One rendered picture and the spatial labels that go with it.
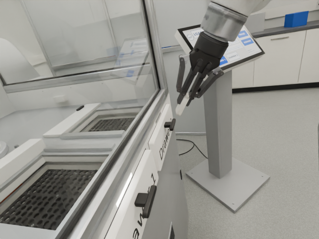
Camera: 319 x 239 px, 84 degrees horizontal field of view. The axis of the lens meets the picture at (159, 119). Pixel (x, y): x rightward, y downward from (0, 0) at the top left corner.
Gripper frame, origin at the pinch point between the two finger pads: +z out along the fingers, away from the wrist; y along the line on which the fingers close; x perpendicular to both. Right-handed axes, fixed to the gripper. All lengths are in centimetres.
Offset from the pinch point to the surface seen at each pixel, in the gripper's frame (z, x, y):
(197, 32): -12, -62, -11
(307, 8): -70, -279, -217
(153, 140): 9.7, 8.0, 5.8
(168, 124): 11.0, -2.6, 0.2
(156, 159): 14.5, 10.7, 3.2
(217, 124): 35, -50, -48
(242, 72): 40, -228, -150
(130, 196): 8.3, 27.0, 10.8
